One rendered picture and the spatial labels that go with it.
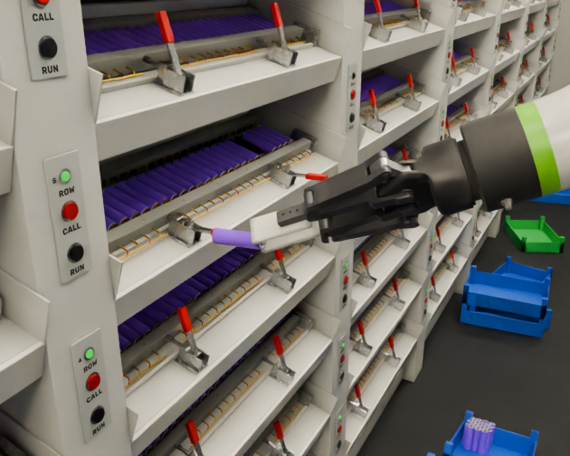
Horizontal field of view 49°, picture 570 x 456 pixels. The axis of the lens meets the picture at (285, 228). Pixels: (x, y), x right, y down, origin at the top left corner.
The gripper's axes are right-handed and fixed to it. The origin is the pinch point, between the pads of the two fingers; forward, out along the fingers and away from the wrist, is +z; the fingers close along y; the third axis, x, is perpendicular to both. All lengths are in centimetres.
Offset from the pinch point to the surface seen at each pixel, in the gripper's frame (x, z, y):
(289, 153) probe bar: -30.2, 7.4, -26.6
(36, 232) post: 4.6, 16.3, 19.6
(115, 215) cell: -7.6, 21.1, 2.4
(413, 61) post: -88, -14, -80
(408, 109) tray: -67, -10, -73
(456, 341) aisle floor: -38, 4, -176
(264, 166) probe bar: -24.7, 9.9, -20.7
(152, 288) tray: 2.3, 17.4, -0.2
